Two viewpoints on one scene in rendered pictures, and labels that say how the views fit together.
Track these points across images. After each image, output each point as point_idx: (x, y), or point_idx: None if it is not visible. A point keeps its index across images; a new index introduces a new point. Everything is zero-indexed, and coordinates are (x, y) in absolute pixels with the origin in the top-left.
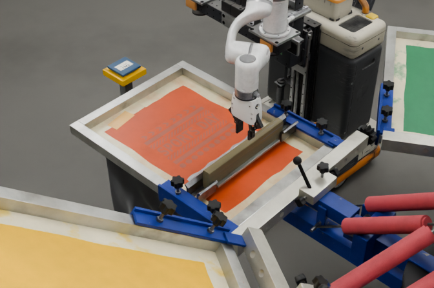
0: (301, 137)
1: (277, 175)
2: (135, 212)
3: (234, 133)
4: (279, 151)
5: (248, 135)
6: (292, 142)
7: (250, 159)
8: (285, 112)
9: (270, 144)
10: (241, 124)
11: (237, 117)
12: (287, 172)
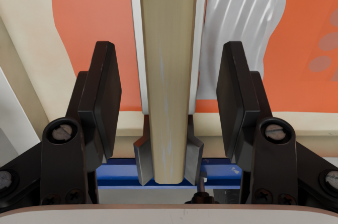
0: (127, 141)
1: None
2: None
3: (311, 56)
4: (135, 80)
5: (94, 75)
6: (137, 119)
7: None
8: (200, 186)
9: (146, 86)
10: (224, 122)
11: (250, 211)
12: (34, 27)
